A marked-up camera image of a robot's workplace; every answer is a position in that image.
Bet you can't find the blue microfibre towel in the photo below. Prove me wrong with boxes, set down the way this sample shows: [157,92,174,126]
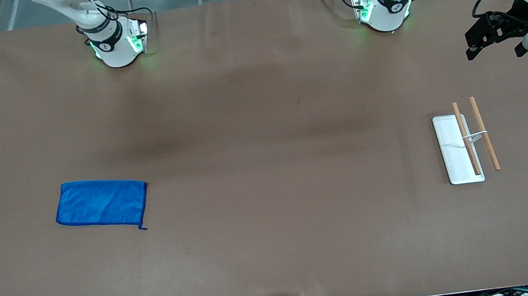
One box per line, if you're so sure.
[51,173,154,241]

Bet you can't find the black right arm base cable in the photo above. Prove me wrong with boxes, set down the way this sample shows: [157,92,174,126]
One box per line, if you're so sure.
[79,0,157,39]

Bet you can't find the white rack base tray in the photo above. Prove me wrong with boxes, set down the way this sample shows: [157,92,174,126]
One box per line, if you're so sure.
[429,94,503,188]

